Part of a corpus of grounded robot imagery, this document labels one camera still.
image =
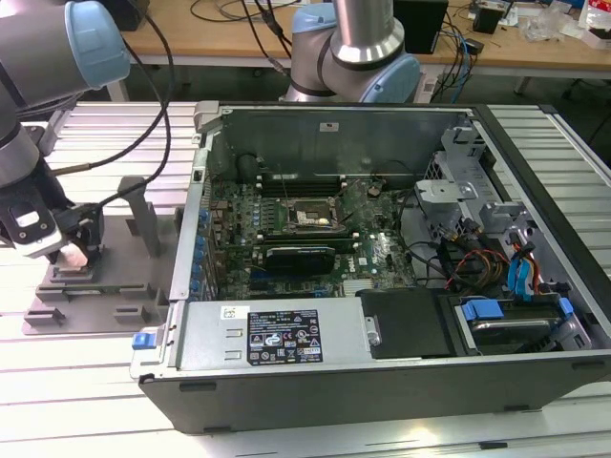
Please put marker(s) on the thin metal locking lever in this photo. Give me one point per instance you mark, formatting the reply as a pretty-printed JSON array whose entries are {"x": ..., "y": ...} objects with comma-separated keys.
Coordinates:
[{"x": 285, "y": 186}]

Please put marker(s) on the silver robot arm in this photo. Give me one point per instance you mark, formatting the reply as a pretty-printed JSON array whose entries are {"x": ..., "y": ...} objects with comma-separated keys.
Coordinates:
[{"x": 38, "y": 57}]

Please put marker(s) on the CPU socket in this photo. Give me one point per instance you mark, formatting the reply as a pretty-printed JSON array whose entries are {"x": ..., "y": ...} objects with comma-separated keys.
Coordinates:
[{"x": 310, "y": 212}]

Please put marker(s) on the gray parts rack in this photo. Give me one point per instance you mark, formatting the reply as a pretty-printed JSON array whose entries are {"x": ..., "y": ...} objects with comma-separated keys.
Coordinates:
[{"x": 119, "y": 267}]

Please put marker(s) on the blue case latch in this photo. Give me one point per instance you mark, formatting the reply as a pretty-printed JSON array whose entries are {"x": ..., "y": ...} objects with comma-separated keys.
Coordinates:
[{"x": 143, "y": 341}]

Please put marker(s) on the large black box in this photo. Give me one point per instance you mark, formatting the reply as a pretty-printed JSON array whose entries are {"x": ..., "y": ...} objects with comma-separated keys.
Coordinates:
[{"x": 131, "y": 14}]

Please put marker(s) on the wooden desk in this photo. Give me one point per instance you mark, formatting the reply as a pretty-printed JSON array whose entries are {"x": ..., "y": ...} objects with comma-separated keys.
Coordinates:
[{"x": 215, "y": 43}]

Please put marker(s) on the silver power supply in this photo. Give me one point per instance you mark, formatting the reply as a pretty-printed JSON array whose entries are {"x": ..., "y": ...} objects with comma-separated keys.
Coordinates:
[{"x": 210, "y": 334}]

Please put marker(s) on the black graphics card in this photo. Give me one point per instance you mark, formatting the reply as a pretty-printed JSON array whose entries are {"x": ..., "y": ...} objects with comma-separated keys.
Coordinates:
[{"x": 298, "y": 260}]

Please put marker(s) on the black RAM slot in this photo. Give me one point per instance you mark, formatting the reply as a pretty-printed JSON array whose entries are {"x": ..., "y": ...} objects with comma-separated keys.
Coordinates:
[
  {"x": 310, "y": 181},
  {"x": 310, "y": 190},
  {"x": 305, "y": 237},
  {"x": 305, "y": 233},
  {"x": 310, "y": 185},
  {"x": 310, "y": 177}
]

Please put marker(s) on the white case sticker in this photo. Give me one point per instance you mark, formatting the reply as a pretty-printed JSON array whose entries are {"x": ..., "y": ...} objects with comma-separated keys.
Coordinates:
[{"x": 329, "y": 127}]

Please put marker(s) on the round coin battery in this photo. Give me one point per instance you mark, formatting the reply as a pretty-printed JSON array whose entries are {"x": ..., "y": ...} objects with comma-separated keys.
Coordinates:
[{"x": 374, "y": 190}]

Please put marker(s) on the silver chipset heatsink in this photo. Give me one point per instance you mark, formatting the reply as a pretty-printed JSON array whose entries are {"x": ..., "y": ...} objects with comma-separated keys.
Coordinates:
[{"x": 360, "y": 285}]

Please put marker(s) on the green motherboard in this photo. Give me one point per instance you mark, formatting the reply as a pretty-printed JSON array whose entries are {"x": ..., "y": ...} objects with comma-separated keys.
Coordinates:
[{"x": 382, "y": 243}]

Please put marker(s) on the black silver PC case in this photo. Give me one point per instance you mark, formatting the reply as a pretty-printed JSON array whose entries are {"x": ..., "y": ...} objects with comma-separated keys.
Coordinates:
[{"x": 334, "y": 405}]

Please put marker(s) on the black plastic cover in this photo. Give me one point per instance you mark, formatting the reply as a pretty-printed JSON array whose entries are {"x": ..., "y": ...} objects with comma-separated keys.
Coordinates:
[{"x": 406, "y": 324}]

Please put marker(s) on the black tower box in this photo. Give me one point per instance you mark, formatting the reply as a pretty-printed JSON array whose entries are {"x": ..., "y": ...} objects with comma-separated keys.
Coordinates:
[{"x": 422, "y": 24}]

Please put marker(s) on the black power adapter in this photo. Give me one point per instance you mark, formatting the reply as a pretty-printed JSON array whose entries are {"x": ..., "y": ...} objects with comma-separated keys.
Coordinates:
[{"x": 474, "y": 47}]

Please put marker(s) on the small black box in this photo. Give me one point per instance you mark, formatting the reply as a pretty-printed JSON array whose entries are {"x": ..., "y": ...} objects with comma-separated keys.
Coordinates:
[{"x": 487, "y": 20}]

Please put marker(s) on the hard disk in blue carrier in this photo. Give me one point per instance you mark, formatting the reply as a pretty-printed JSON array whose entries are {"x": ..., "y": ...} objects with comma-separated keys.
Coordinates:
[{"x": 513, "y": 334}]

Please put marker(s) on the clear plastic bags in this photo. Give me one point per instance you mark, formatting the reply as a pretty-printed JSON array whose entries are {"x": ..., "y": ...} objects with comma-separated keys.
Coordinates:
[{"x": 549, "y": 21}]

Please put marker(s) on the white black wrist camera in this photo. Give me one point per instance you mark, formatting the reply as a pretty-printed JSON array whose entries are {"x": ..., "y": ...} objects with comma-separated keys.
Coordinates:
[{"x": 28, "y": 243}]

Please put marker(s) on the silver drive bracket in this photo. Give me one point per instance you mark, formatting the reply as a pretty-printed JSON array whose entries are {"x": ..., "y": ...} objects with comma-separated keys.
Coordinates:
[{"x": 444, "y": 191}]

